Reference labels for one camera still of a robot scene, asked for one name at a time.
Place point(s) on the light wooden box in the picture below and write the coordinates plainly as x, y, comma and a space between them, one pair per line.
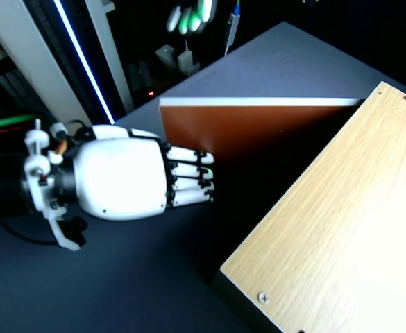
345, 208

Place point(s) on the white frame column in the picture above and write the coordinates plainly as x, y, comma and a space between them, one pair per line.
22, 52
110, 52

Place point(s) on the black device with red light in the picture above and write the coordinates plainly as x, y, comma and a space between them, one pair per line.
143, 81

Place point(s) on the white bracket block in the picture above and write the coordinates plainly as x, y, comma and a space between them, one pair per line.
183, 59

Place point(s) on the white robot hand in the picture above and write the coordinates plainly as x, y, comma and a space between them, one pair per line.
192, 17
119, 177

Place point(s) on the glowing led light strip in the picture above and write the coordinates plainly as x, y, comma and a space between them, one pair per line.
83, 59

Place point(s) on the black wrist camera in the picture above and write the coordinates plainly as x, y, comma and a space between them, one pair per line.
73, 229

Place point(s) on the white cabinet door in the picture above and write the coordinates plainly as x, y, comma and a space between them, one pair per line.
241, 125

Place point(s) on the grey table cloth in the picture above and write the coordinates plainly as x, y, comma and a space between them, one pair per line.
84, 295

